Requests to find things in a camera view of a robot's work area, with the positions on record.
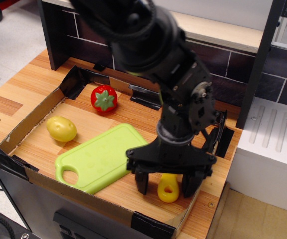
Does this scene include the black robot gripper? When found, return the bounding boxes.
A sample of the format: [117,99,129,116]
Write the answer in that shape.
[126,124,217,198]

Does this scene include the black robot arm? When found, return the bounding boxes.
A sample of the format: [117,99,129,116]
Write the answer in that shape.
[71,0,220,197]

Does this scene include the green plastic cutting board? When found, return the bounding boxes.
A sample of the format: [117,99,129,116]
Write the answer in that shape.
[55,123,147,194]

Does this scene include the wooden shelf board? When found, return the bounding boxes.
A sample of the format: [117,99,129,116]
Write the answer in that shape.
[41,0,264,54]

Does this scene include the white toy sink drainboard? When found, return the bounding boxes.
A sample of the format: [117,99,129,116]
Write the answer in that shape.
[227,98,287,210]

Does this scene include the red toy tomato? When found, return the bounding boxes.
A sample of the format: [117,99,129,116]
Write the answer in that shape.
[91,85,118,112]

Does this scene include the yellow toy potato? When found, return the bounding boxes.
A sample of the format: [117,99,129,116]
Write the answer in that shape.
[46,116,77,142]

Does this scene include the black left support panel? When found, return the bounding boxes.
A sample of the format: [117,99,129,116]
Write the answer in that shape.
[37,0,71,70]

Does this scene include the dark grey vertical post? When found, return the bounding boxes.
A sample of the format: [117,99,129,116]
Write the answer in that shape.
[236,0,286,129]

